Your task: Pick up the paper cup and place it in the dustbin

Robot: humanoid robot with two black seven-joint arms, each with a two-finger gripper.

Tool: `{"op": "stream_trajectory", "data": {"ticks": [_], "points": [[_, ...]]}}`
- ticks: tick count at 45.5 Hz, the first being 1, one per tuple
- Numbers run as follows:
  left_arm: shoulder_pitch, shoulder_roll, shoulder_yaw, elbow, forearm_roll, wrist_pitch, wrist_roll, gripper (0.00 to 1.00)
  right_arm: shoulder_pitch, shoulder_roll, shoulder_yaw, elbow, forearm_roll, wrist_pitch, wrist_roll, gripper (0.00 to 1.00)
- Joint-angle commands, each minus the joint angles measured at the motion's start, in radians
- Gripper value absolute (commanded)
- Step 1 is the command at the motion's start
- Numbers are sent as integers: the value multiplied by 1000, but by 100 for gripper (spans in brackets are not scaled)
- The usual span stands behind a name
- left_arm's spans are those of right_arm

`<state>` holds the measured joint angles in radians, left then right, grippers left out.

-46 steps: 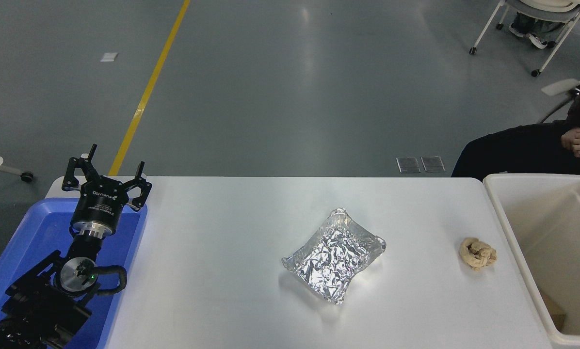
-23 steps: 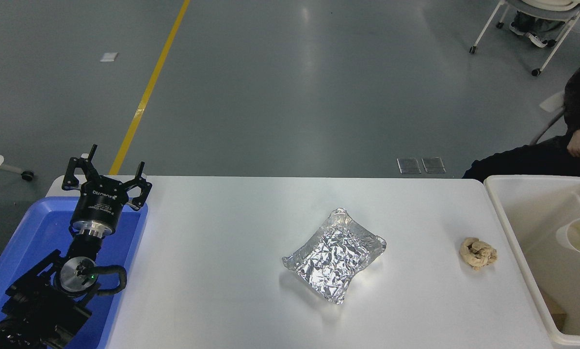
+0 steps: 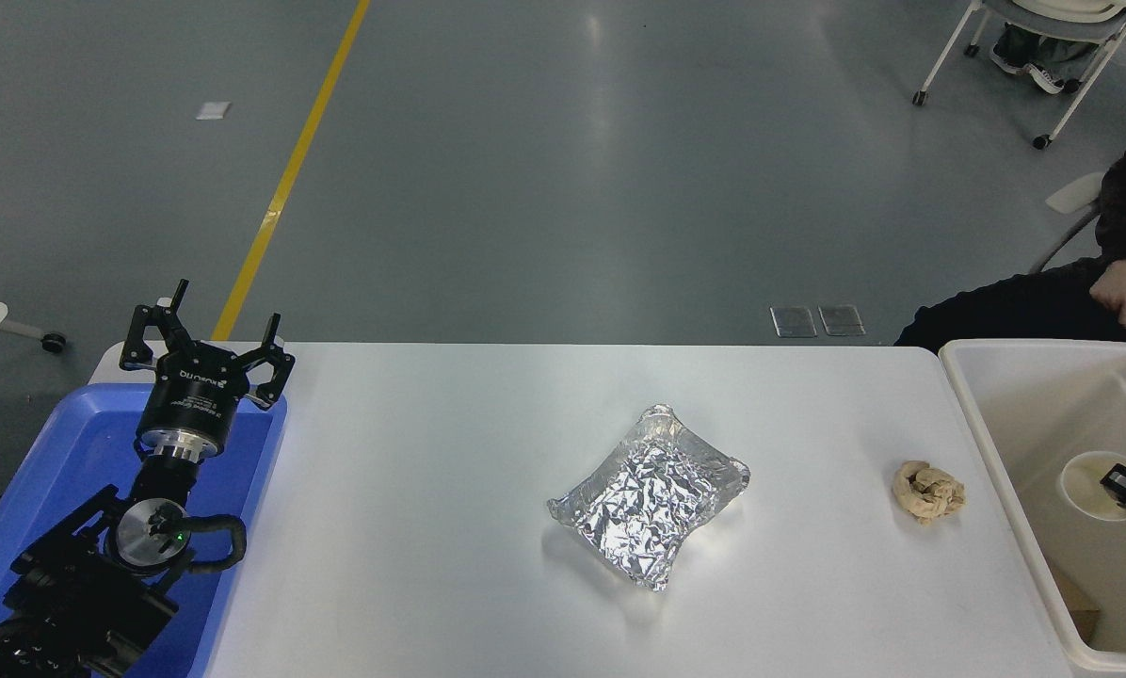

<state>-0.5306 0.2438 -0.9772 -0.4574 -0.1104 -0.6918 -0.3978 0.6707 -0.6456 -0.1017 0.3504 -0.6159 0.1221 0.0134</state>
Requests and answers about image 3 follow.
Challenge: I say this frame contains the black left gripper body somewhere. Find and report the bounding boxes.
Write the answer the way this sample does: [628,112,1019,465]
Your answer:
[137,341,249,444]

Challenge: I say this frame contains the white paper cup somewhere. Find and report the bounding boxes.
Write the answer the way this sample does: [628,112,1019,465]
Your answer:
[1059,450,1126,523]

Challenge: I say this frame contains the person's hand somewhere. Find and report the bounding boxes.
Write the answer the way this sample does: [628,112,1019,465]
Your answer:
[1088,259,1126,329]

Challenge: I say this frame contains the blue plastic tray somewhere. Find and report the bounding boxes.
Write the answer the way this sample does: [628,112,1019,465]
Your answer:
[0,381,289,678]

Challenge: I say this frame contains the large pale plastic bin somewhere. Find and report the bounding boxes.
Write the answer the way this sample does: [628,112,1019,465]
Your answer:
[938,339,1126,675]

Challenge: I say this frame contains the crumpled tan paper ball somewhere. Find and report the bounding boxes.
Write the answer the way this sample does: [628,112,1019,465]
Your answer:
[892,459,966,525]

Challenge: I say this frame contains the person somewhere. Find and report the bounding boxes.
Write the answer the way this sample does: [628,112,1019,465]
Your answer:
[894,121,1126,366]

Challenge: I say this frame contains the grey chair with white armrest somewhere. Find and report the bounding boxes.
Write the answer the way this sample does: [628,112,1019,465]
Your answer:
[1032,171,1106,276]

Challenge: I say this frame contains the metal floor outlet cover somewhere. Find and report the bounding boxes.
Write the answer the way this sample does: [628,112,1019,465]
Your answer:
[818,304,866,337]
[770,306,818,338]

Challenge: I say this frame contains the crumpled silver foil tray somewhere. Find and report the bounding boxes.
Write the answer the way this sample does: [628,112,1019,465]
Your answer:
[546,404,751,592]

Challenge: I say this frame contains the white wheeled chair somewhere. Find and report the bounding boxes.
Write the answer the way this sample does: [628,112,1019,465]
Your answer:
[911,0,1126,152]

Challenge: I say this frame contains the person's legs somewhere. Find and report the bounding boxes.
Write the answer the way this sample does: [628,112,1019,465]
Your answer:
[989,21,1102,96]

